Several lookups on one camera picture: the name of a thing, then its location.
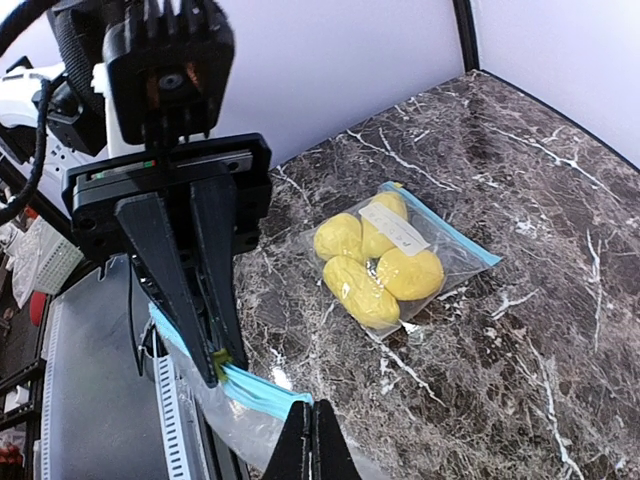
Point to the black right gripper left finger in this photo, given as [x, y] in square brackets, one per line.
[291, 456]

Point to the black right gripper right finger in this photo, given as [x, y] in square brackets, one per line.
[330, 456]

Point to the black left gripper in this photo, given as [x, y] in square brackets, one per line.
[225, 209]

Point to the small clear zip bag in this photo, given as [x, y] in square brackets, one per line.
[245, 410]

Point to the yellow toy lemon back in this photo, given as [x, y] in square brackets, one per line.
[340, 235]

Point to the yellow toy lemon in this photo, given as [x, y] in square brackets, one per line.
[378, 219]
[340, 235]
[410, 278]

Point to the yellow toy lemon front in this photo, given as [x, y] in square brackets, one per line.
[378, 219]

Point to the large clear zip bag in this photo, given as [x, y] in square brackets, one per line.
[461, 257]

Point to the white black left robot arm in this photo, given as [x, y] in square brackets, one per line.
[64, 127]

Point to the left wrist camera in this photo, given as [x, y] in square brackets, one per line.
[167, 63]

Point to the white slotted cable duct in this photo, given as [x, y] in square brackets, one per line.
[100, 418]

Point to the black left frame post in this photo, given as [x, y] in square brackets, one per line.
[467, 34]

